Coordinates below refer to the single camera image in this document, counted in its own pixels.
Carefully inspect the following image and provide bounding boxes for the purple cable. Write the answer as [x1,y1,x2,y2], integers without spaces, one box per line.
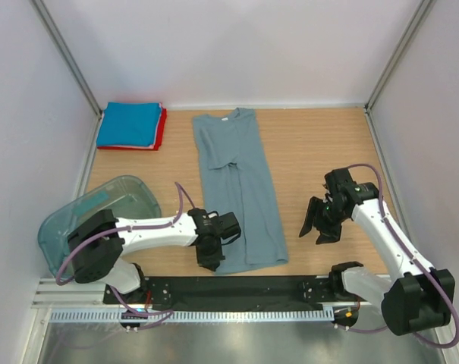
[335,163,459,350]
[55,181,194,331]

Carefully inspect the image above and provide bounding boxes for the aluminium frame post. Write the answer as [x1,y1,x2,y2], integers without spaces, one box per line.
[364,0,438,113]
[28,0,103,117]

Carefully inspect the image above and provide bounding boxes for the folded red t shirt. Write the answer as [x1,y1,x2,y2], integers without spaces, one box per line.
[96,108,167,151]

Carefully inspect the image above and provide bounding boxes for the right aluminium frame post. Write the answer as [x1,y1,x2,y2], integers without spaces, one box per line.
[364,0,438,113]

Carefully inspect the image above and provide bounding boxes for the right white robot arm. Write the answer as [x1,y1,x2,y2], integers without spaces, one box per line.
[299,168,456,336]

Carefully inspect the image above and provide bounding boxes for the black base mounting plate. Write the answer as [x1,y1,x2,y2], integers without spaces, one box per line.
[123,275,365,312]

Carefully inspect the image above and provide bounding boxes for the grey-blue t shirt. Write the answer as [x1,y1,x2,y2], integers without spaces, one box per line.
[193,108,289,275]

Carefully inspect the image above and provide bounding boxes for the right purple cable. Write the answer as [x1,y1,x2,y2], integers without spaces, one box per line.
[335,163,459,350]

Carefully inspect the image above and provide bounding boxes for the aluminium extrusion rail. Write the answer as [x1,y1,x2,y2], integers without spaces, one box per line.
[31,275,448,310]

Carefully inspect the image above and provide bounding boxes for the folded blue t shirt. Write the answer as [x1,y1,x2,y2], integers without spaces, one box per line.
[96,102,163,149]

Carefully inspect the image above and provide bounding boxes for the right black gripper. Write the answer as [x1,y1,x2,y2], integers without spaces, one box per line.
[299,196,347,245]

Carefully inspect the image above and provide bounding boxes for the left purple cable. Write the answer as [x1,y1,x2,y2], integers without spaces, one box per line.
[55,181,194,331]

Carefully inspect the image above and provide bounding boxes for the left aluminium frame post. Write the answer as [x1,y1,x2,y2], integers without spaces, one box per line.
[28,0,103,117]

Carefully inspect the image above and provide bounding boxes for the slotted grey cable duct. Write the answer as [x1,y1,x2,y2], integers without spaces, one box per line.
[49,307,334,324]

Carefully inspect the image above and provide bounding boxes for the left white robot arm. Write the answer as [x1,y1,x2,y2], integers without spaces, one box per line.
[64,208,241,303]

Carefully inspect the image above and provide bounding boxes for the translucent teal plastic basket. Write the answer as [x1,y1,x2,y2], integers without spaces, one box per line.
[37,175,162,276]

